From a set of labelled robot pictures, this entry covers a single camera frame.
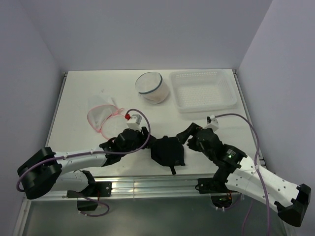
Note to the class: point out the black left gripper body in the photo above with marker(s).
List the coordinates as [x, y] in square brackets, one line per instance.
[138, 142]

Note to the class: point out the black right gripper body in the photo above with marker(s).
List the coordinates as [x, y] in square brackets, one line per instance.
[194, 143]

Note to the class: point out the black bra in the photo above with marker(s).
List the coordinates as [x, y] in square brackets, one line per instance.
[168, 152]

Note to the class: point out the beige bra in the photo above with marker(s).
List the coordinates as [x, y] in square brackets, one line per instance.
[158, 94]

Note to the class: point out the grey trimmed mesh laundry bag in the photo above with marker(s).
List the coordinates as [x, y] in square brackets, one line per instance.
[146, 83]

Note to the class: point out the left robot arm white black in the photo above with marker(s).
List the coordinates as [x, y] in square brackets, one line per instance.
[49, 171]

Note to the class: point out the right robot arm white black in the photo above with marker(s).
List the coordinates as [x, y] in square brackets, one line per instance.
[238, 172]

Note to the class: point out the pink trimmed mesh laundry bag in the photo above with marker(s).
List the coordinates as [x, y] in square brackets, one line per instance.
[104, 116]

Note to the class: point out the white perforated plastic basket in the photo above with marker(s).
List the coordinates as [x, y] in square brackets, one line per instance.
[202, 90]

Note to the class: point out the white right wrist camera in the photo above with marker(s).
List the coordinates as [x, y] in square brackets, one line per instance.
[212, 123]

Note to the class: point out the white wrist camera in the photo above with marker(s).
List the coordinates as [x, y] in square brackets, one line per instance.
[134, 122]
[212, 123]

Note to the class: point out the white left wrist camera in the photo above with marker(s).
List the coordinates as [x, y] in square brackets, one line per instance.
[134, 122]

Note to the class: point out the aluminium frame rail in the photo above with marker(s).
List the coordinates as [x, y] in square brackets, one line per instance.
[124, 187]

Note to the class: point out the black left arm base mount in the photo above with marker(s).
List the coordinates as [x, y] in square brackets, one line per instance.
[91, 198]

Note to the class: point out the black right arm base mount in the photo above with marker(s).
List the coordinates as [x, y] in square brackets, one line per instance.
[221, 196]

